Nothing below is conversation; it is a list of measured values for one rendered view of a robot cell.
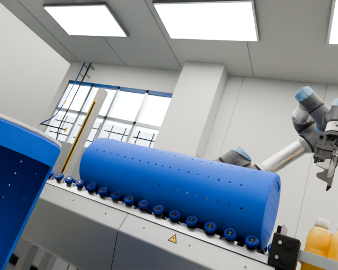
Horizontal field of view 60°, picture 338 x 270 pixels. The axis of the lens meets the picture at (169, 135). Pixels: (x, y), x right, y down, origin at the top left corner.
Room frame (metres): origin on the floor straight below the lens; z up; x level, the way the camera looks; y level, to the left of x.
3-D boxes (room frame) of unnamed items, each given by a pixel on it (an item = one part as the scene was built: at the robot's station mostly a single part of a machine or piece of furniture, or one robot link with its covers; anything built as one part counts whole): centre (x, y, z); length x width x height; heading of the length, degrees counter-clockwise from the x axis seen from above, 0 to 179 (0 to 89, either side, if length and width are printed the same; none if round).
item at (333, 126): (1.01, -0.59, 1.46); 0.08 x 0.08 x 0.05
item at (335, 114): (1.02, -0.60, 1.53); 0.09 x 0.08 x 0.11; 171
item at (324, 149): (1.02, -0.58, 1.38); 0.09 x 0.08 x 0.12; 58
